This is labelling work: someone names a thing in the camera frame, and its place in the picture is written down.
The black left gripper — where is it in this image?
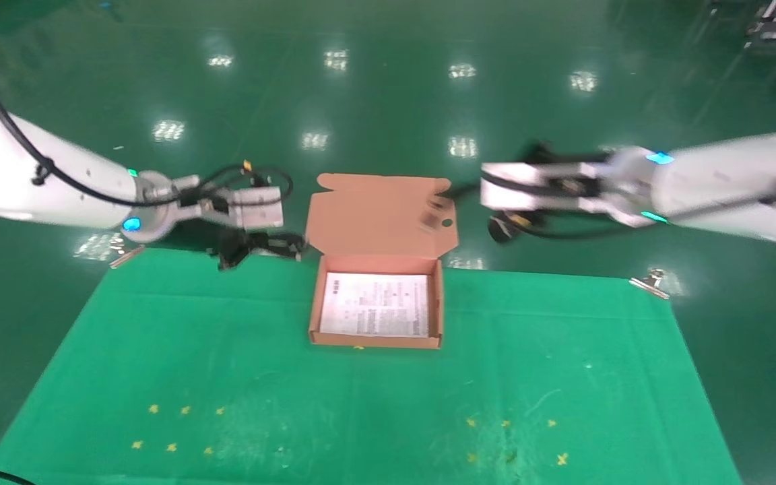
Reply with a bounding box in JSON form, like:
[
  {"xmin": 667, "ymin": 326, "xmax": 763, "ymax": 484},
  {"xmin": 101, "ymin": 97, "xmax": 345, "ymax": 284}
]
[{"xmin": 209, "ymin": 228, "xmax": 308, "ymax": 265}]

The orange cardboard box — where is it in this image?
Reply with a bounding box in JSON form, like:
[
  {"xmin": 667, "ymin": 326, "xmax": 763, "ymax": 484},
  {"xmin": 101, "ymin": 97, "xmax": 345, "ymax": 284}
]
[{"xmin": 305, "ymin": 173, "xmax": 459, "ymax": 350}]

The green cloth mat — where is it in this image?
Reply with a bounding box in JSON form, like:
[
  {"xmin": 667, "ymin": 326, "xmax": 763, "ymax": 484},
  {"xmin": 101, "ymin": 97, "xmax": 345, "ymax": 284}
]
[{"xmin": 0, "ymin": 247, "xmax": 742, "ymax": 485}]

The silver metal clip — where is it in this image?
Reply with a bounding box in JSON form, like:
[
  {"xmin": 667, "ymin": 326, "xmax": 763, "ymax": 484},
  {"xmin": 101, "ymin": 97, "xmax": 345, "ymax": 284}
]
[
  {"xmin": 109, "ymin": 232, "xmax": 146, "ymax": 269},
  {"xmin": 629, "ymin": 268, "xmax": 672, "ymax": 300}
]

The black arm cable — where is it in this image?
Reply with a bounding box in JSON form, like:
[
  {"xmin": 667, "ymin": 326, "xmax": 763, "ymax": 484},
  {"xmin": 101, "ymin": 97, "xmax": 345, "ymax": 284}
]
[
  {"xmin": 0, "ymin": 51, "xmax": 294, "ymax": 206},
  {"xmin": 519, "ymin": 183, "xmax": 776, "ymax": 241}
]

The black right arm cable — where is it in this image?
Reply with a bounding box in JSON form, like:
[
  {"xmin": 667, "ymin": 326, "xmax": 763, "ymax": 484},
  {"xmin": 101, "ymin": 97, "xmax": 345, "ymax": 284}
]
[{"xmin": 519, "ymin": 183, "xmax": 776, "ymax": 241}]

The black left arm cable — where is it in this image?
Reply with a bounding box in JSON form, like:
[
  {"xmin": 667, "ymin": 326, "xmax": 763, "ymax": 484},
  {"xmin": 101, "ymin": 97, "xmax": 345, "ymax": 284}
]
[{"xmin": 0, "ymin": 51, "xmax": 294, "ymax": 206}]

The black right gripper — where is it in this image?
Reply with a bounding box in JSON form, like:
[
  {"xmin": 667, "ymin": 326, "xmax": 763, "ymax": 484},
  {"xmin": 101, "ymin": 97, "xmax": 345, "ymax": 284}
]
[{"xmin": 451, "ymin": 181, "xmax": 534, "ymax": 245}]

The printed white paper sheet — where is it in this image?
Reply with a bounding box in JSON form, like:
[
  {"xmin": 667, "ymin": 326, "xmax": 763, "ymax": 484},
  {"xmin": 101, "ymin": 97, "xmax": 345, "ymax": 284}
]
[{"xmin": 319, "ymin": 272, "xmax": 430, "ymax": 338}]

